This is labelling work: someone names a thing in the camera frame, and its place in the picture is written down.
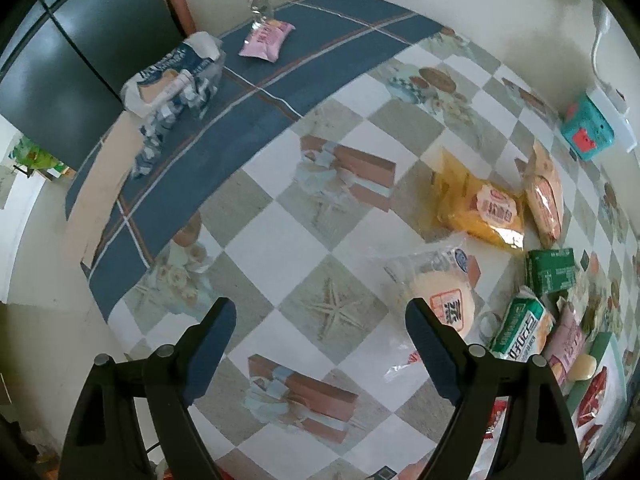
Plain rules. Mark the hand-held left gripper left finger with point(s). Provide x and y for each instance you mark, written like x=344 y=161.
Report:
x=212 y=340

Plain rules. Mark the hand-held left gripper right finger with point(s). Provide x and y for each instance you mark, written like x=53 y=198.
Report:
x=430 y=345

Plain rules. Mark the yellow bread packet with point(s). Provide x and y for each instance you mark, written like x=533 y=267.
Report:
x=482 y=210

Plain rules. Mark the clear round cake packet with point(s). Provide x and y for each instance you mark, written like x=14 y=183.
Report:
x=440 y=290

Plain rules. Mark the green white snack packet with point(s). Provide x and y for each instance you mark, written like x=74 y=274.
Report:
x=522 y=327

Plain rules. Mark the pale pink striped snack packet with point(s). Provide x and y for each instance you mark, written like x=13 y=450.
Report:
x=567 y=340

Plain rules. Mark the green snack box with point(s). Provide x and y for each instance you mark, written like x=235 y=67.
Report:
x=550 y=270

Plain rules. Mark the checkered printed tablecloth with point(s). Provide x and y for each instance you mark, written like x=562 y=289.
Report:
x=310 y=210

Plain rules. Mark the red snack packet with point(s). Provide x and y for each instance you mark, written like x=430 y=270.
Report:
x=592 y=397

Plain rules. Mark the orange beige snack packet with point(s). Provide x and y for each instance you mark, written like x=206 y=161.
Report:
x=545 y=200

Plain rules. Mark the green yellow object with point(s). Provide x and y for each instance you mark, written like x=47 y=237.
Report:
x=35 y=157

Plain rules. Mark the blue white snack bag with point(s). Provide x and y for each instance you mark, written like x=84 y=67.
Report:
x=170 y=85

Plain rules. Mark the teal toy box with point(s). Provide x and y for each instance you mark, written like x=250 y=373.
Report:
x=585 y=127

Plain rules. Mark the white power strip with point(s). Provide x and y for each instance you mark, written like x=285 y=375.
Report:
x=617 y=110

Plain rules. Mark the dark cabinet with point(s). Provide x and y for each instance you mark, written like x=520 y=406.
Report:
x=75 y=60

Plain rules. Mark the clear wrapper with pink top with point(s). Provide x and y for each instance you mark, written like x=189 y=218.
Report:
x=259 y=7

